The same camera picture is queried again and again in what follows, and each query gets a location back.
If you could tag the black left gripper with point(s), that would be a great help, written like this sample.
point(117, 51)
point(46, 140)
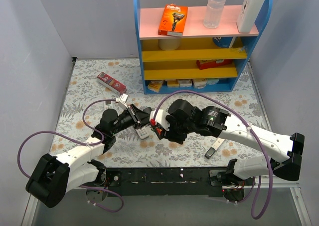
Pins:
point(136, 114)

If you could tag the black slim remote control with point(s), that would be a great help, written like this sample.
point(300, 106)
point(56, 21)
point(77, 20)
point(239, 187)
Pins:
point(155, 125)

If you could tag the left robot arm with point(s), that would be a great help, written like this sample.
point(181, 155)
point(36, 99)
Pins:
point(54, 176)

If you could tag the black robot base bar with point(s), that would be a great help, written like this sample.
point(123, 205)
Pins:
point(171, 181)

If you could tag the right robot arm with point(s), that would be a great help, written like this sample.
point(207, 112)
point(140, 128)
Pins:
point(283, 152)

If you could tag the small white remote control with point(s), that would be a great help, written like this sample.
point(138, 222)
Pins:
point(143, 133)

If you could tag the large white remote control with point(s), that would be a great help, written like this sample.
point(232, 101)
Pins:
point(108, 105)

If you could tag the white slim remote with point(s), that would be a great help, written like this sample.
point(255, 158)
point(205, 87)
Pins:
point(217, 143)

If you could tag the yellow sponge pack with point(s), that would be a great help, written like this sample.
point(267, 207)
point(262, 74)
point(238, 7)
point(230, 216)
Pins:
point(155, 85)

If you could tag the small black device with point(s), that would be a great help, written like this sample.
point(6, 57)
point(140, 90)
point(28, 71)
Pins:
point(209, 153)

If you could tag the red white toothpaste box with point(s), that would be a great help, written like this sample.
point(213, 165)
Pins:
point(111, 83)

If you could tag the red snack box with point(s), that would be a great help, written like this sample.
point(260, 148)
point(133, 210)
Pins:
point(208, 64)

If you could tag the blue yellow wooden shelf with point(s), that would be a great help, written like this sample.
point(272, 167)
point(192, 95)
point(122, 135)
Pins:
point(196, 44)

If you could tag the blue paper cup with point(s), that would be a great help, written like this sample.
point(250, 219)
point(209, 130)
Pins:
point(224, 42)

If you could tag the orange razor box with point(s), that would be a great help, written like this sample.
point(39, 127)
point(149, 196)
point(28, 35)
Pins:
point(173, 20)

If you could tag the clear plastic bottle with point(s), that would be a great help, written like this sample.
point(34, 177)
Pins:
point(213, 13)

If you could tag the white plastic bottle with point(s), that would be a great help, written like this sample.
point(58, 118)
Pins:
point(248, 14)

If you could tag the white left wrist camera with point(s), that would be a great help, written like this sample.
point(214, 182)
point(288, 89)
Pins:
point(122, 101)

